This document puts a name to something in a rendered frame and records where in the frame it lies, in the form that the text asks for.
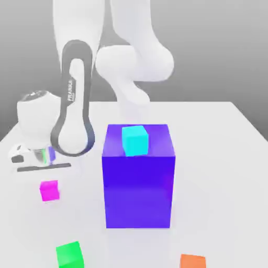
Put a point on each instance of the small magenta cube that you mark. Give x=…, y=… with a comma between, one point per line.
x=49, y=191

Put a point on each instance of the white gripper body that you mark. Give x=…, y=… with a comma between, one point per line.
x=44, y=167

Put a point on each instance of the large blue box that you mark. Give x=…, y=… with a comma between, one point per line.
x=137, y=188

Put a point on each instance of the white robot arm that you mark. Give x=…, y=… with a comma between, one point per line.
x=134, y=62

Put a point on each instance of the small orange cube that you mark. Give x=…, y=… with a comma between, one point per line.
x=192, y=261

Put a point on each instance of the small green cube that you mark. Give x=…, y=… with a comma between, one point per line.
x=70, y=256

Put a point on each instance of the small cyan cube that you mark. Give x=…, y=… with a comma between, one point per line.
x=135, y=141

